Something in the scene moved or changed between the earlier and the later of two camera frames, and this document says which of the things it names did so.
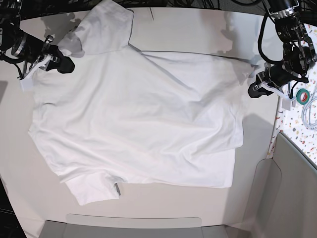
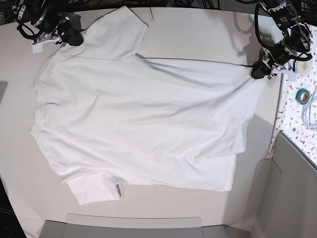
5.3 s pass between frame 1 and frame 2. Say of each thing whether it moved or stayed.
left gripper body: moved
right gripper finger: moved
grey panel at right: stayed
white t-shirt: stayed
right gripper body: moved
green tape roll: stayed
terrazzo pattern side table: stayed
